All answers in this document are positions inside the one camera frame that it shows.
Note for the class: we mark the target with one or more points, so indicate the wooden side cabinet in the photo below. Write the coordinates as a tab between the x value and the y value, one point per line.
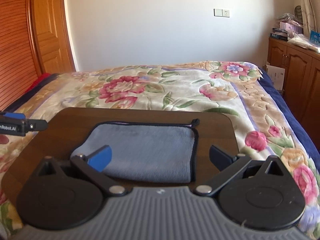
301	83

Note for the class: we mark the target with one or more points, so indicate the clutter pile on cabinet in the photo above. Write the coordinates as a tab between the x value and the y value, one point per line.
291	29

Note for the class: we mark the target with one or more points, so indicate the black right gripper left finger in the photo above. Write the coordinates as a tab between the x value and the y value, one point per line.
61	195

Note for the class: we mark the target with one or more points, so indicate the white paper box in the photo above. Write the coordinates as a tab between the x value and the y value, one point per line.
277	75

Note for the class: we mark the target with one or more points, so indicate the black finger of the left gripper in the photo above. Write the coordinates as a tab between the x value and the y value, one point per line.
17	124

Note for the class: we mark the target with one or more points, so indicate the blue towel with black trim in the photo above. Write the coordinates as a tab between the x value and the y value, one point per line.
149	152

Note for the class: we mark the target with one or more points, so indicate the navy blue bed sheet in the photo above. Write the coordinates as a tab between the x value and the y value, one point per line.
277	131

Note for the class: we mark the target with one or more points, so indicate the floral plush blanket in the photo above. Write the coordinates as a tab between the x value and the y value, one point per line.
206	86

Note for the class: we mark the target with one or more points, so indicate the dark wooden lap table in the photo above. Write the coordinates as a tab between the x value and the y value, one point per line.
68	129

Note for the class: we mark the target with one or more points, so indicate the wooden wardrobe door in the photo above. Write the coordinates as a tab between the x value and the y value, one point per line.
34	41

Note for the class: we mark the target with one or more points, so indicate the white wall switch socket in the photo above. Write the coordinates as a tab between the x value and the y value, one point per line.
221	13

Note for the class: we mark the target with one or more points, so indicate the red cloth at bedside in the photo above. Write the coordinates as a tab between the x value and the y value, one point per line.
38	81

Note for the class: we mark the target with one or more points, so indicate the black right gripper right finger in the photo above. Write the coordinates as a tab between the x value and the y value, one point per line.
259	195

